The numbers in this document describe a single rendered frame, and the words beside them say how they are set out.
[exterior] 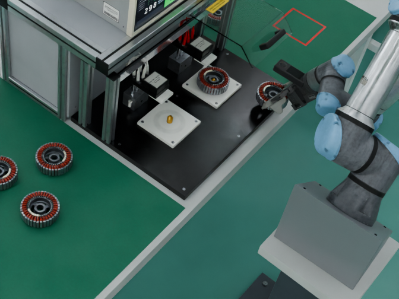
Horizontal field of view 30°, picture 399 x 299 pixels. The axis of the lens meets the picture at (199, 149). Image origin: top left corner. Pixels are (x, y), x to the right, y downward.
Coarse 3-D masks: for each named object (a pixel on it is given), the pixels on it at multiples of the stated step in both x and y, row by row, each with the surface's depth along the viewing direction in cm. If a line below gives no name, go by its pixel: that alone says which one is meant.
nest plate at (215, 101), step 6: (204, 66) 264; (198, 72) 261; (192, 78) 259; (186, 84) 256; (192, 84) 257; (234, 84) 260; (240, 84) 260; (192, 90) 255; (198, 90) 256; (228, 90) 258; (234, 90) 258; (198, 96) 255; (204, 96) 254; (210, 96) 254; (216, 96) 255; (222, 96) 255; (228, 96) 256; (210, 102) 253; (216, 102) 253; (222, 102) 254; (216, 108) 252
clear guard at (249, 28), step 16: (240, 0) 245; (256, 0) 247; (192, 16) 236; (208, 16) 237; (224, 16) 239; (240, 16) 240; (256, 16) 241; (272, 16) 242; (224, 32) 234; (240, 32) 235; (256, 32) 236; (272, 32) 241; (288, 32) 246; (256, 48) 235; (272, 48) 240; (256, 64) 235
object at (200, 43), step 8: (176, 40) 253; (192, 40) 251; (200, 40) 251; (184, 48) 251; (192, 48) 249; (200, 48) 249; (208, 48) 250; (176, 56) 257; (192, 56) 251; (200, 56) 249; (208, 56) 253; (216, 56) 253; (208, 64) 251
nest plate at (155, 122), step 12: (156, 108) 247; (168, 108) 248; (180, 108) 249; (144, 120) 243; (156, 120) 244; (180, 120) 245; (192, 120) 246; (156, 132) 240; (168, 132) 241; (180, 132) 242; (168, 144) 239
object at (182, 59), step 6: (174, 54) 259; (186, 54) 260; (174, 60) 257; (180, 60) 258; (186, 60) 260; (168, 66) 261; (174, 66) 259; (180, 66) 258; (186, 66) 263; (180, 72) 261
